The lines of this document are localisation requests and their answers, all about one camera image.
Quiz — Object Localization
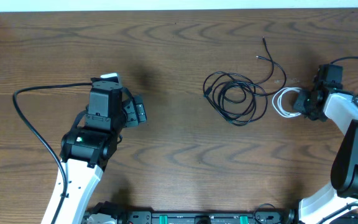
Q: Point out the white USB cable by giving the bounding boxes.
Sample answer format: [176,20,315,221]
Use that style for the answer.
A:
[271,86,304,119]

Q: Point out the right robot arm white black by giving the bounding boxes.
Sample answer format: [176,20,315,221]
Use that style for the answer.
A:
[293,63,358,223]

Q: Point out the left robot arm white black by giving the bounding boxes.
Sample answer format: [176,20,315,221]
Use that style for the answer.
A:
[42,73,147,223]

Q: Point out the black base rail green clamps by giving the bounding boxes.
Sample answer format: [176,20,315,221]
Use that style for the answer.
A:
[85,202,358,224]

